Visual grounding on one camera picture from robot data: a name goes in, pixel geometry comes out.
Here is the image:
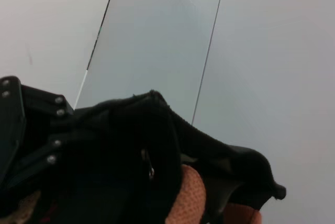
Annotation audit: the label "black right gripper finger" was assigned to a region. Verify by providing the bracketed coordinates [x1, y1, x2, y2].
[0, 75, 75, 191]

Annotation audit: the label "black food bag brown handles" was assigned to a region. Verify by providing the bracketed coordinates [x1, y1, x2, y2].
[0, 90, 287, 224]

